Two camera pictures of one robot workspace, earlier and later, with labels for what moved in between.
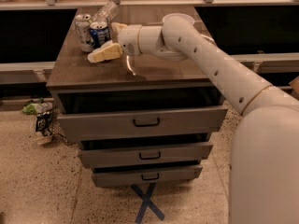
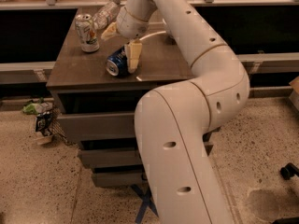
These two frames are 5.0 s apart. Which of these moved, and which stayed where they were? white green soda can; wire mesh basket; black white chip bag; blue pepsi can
Moved: blue pepsi can
Stayed: black white chip bag; white green soda can; wire mesh basket
